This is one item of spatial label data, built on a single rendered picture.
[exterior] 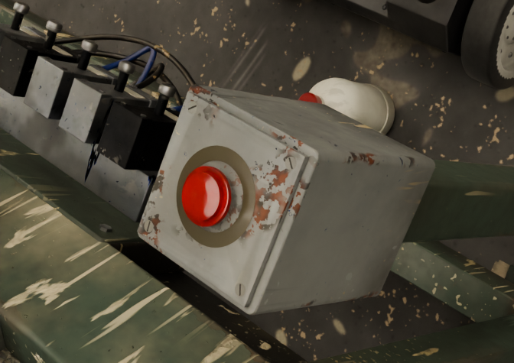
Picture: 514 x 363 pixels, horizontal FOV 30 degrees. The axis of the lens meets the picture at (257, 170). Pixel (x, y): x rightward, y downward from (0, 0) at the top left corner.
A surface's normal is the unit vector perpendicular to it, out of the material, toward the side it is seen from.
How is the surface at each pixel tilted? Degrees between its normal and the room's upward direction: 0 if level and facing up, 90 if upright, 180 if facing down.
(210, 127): 0
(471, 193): 90
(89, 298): 59
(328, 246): 90
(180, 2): 0
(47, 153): 0
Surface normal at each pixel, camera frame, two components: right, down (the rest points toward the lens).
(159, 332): 0.00, -0.79
